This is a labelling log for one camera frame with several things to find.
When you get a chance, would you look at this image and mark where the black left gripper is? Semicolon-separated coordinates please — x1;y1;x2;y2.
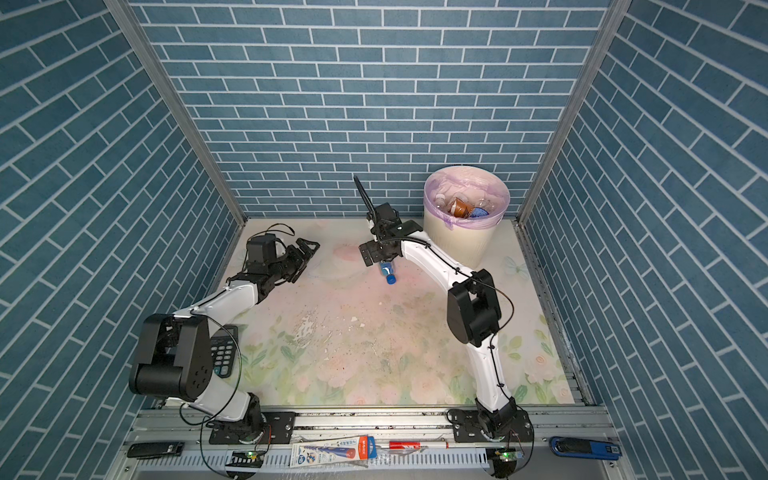
265;237;319;283

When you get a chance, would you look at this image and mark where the blue red label bottle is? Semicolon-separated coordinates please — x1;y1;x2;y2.
379;261;397;285

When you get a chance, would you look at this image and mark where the amber small bottle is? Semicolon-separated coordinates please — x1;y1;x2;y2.
448;198;473;218

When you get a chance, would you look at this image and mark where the blue label water bottle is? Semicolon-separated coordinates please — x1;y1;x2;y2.
470;205;493;218

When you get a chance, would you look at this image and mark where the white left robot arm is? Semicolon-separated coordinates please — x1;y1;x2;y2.
128;232;320;439

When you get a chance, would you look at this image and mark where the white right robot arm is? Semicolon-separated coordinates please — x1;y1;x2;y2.
359;194;516;423

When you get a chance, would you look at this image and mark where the white bin with pink liner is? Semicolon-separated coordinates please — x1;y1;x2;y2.
423;166;511;269

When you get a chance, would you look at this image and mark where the black calculator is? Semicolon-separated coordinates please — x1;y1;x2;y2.
210;324;239;378

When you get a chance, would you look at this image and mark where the white glue tube package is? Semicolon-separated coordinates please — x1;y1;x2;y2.
289;436;378;468

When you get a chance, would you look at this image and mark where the black remote control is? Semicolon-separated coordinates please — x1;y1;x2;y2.
126;441;185;460

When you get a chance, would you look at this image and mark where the blue black device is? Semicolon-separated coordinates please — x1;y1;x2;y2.
549;436;622;461

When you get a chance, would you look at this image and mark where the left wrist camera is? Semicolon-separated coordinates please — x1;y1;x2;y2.
245;233;286;271

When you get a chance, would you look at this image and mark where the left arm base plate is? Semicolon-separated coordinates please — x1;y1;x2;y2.
206;411;296;445

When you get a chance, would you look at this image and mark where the red handled tool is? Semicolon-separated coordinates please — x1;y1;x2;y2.
383;441;450;454

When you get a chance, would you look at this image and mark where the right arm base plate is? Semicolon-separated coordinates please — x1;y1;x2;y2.
445;409;535;443

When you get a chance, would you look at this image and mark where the white slotted cable duct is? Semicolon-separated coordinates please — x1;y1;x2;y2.
134;448;490;473

